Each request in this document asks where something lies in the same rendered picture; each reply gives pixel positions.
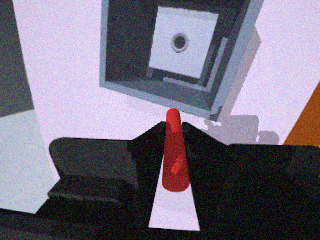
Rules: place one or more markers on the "red peg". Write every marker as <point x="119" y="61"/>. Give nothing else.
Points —
<point x="175" y="177"/>

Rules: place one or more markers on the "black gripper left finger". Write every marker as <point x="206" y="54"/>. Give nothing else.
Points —
<point x="137" y="161"/>

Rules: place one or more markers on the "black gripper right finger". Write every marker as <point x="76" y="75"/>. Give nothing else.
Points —
<point x="214" y="169"/>

